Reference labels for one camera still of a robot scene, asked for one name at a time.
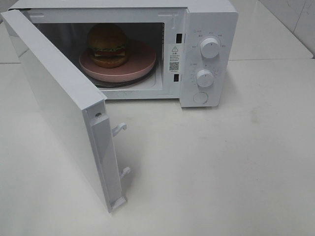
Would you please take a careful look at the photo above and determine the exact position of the pink round plate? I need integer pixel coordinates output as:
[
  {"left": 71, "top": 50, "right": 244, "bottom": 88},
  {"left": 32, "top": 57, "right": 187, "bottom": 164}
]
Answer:
[{"left": 79, "top": 40, "right": 157, "bottom": 83}]

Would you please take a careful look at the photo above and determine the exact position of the glass microwave turntable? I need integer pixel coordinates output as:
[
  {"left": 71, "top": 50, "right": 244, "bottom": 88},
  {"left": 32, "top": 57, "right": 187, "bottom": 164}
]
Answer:
[{"left": 91, "top": 68, "right": 156, "bottom": 89}]

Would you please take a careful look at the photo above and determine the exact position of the lower white timer knob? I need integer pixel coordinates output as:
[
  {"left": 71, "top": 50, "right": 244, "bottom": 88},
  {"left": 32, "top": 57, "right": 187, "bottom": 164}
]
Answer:
[{"left": 196, "top": 69, "right": 214, "bottom": 88}]

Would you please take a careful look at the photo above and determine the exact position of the burger with lettuce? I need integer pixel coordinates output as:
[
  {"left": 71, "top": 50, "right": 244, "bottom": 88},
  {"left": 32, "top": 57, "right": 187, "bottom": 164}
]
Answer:
[{"left": 87, "top": 23, "right": 129, "bottom": 68}]

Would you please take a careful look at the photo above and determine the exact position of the white microwave oven body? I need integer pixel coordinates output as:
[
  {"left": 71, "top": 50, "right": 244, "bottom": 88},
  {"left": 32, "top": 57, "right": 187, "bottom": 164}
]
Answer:
[{"left": 8, "top": 0, "right": 238, "bottom": 107}]

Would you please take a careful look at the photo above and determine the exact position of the round white door button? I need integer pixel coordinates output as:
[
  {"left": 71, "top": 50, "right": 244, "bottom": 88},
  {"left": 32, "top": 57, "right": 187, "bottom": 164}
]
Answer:
[{"left": 193, "top": 92, "right": 209, "bottom": 104}]

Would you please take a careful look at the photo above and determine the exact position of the white microwave door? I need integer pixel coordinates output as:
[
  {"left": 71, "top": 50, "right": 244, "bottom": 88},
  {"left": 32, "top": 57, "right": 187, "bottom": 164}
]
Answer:
[{"left": 1, "top": 10, "right": 130, "bottom": 212}]

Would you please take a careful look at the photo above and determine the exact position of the upper white power knob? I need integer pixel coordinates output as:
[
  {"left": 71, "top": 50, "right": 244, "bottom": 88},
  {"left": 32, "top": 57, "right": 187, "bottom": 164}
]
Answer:
[{"left": 200, "top": 36, "right": 221, "bottom": 59}]

